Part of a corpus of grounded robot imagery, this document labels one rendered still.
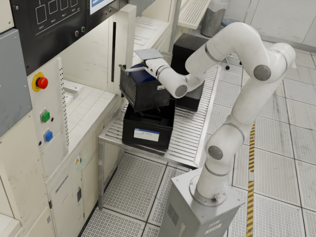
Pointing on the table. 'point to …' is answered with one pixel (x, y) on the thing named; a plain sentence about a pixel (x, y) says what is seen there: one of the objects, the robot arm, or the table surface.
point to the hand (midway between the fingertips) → (148, 57)
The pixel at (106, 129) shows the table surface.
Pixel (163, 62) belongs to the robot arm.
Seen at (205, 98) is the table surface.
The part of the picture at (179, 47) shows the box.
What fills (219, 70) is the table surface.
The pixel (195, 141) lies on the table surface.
